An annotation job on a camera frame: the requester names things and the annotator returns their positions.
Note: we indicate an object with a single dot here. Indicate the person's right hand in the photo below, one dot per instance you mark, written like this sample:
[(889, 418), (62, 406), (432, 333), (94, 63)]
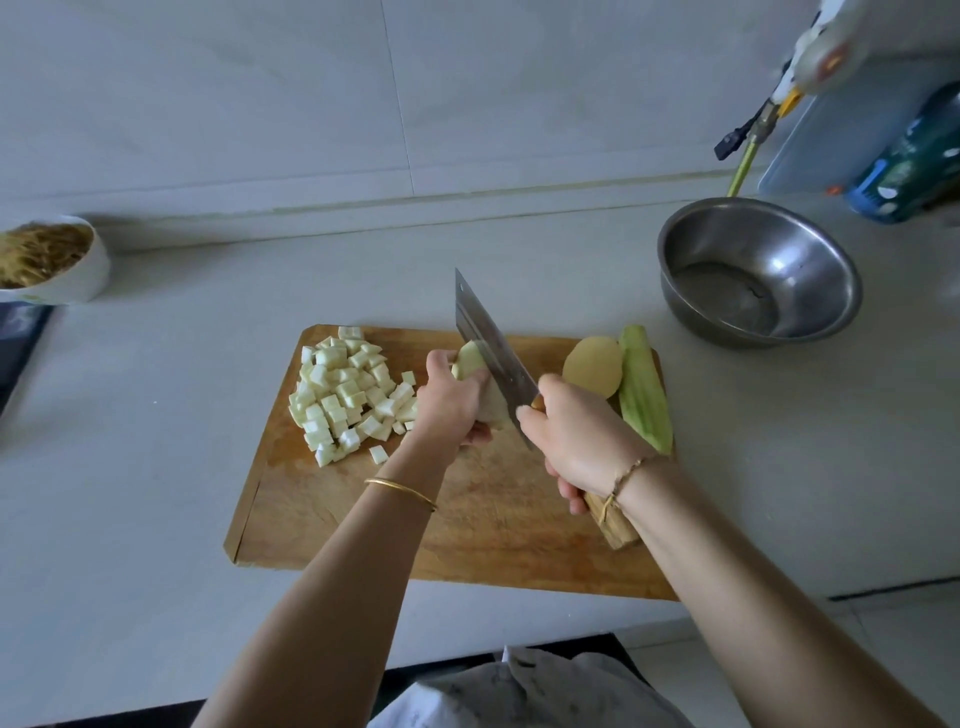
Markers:
[(582, 443)]

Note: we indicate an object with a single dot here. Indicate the person's left hand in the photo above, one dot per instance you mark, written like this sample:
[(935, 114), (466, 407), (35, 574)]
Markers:
[(447, 405)]

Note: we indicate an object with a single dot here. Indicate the pile of white diced vegetable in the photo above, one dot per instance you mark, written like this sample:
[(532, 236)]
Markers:
[(471, 360)]

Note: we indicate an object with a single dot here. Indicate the peeled yellow potato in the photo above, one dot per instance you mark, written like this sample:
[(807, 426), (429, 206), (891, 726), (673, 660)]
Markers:
[(594, 365)]

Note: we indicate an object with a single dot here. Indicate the peeled green cucumber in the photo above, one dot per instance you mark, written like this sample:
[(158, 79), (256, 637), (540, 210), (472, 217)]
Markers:
[(645, 387)]

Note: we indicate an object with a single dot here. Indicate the pale green cabbage vegetable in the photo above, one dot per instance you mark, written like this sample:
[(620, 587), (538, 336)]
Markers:
[(345, 393)]

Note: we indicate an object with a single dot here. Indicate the person's left forearm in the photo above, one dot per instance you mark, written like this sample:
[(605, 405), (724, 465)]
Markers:
[(323, 615)]

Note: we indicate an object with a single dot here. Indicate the person's right forearm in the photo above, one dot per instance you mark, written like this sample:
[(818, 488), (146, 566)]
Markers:
[(765, 600)]

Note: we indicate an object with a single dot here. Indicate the gold bangle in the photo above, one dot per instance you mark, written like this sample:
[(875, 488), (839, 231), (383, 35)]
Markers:
[(401, 492)]

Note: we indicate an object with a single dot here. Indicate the wooden cutting board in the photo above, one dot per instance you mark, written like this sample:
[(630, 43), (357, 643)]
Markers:
[(495, 533)]

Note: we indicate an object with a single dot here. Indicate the white patterned garment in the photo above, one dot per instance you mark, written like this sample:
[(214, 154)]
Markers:
[(525, 698)]

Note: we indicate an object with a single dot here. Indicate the dark green trousers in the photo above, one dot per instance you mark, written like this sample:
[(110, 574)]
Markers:
[(398, 687)]

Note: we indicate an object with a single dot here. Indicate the deep stainless steel bowl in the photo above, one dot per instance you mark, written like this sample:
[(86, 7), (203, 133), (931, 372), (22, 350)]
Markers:
[(810, 240)]

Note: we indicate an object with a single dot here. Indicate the light blue plastic board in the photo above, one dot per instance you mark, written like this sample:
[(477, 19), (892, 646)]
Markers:
[(833, 135)]

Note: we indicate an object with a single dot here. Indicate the white bowl of noodles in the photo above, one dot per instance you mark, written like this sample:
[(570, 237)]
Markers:
[(53, 258)]

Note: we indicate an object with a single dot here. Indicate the dark green bottle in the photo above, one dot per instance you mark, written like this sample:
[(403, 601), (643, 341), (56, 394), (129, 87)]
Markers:
[(908, 165)]

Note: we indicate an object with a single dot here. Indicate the black gas stove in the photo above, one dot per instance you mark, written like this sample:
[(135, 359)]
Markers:
[(18, 353)]

